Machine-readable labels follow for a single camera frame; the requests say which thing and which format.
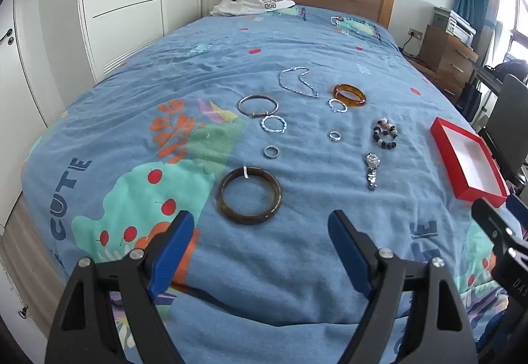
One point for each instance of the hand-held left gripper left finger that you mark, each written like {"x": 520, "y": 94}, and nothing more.
{"x": 173, "y": 252}

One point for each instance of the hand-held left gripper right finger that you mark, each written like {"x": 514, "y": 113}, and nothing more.
{"x": 350, "y": 252}

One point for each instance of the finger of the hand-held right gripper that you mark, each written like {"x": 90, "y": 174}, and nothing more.
{"x": 491, "y": 222}
{"x": 516, "y": 205}

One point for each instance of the red shallow box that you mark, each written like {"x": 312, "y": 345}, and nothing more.
{"x": 474, "y": 166}

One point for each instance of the dark brown bangle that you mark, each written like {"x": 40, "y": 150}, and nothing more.
{"x": 222, "y": 203}

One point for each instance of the silver wristwatch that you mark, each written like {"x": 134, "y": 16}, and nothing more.
{"x": 372, "y": 166}

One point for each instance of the grey chair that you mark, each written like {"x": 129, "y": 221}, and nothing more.
{"x": 509, "y": 121}

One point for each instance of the dark blue tote bag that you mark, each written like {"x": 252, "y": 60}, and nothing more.
{"x": 468, "y": 100}

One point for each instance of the black backpack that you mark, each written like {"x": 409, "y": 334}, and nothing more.
{"x": 511, "y": 69}

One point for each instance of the small twisted silver bangle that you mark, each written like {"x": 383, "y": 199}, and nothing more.
{"x": 336, "y": 109}

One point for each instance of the orange amber bangle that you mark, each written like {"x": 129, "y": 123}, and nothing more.
{"x": 350, "y": 100}

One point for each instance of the thin silver bangle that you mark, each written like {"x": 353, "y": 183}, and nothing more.
{"x": 243, "y": 110}

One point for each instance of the wooden dresser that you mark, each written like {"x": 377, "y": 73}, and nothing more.
{"x": 447, "y": 55}

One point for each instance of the white printer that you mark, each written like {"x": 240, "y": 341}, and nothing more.
{"x": 453, "y": 24}

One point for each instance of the white door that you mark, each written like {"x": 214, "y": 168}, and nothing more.
{"x": 24, "y": 71}

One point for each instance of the white clothing on bed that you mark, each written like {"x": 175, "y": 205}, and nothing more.
{"x": 239, "y": 5}

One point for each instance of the wall power socket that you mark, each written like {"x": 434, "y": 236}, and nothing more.
{"x": 415, "y": 33}

